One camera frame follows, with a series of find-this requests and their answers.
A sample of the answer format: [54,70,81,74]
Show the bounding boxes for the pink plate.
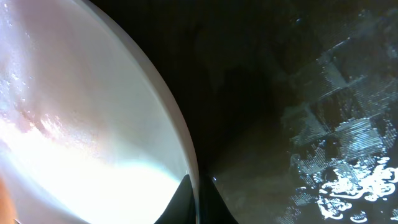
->
[1,0,200,223]

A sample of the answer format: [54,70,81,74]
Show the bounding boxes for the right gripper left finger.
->
[155,175,196,224]

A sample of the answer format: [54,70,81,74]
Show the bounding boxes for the large brown tray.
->
[96,0,397,223]

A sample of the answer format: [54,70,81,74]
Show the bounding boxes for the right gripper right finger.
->
[199,175,238,224]

